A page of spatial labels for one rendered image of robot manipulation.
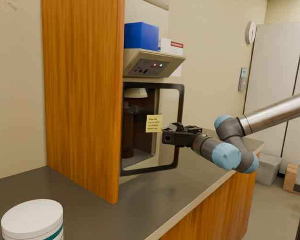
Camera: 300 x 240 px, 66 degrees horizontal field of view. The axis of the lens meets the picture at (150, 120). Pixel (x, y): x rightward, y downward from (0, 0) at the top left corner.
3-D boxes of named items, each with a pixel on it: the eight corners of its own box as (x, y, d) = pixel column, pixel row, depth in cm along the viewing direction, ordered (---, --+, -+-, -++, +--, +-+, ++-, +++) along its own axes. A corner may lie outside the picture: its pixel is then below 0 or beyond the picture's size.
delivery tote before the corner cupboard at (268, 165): (227, 173, 345) (230, 152, 338) (238, 165, 376) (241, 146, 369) (272, 188, 306) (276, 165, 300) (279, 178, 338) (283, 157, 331)
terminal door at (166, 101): (115, 176, 97) (118, 81, 89) (176, 167, 110) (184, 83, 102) (115, 177, 96) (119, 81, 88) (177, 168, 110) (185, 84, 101)
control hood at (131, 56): (115, 75, 88) (115, 48, 85) (164, 77, 112) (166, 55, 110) (137, 77, 81) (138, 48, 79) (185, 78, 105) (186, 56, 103)
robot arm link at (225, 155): (237, 175, 69) (218, 169, 65) (213, 161, 79) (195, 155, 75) (248, 151, 69) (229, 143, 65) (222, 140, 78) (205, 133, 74)
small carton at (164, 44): (153, 53, 99) (154, 38, 97) (162, 54, 101) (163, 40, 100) (160, 53, 95) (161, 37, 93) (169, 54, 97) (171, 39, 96)
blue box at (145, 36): (121, 48, 86) (121, 23, 85) (138, 51, 94) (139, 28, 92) (140, 48, 80) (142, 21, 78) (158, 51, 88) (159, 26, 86)
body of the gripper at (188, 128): (191, 142, 94) (210, 152, 83) (173, 144, 90) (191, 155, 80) (193, 124, 92) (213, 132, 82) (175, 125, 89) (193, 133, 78)
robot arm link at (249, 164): (251, 141, 82) (230, 132, 77) (265, 168, 74) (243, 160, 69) (234, 152, 86) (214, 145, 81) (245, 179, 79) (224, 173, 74)
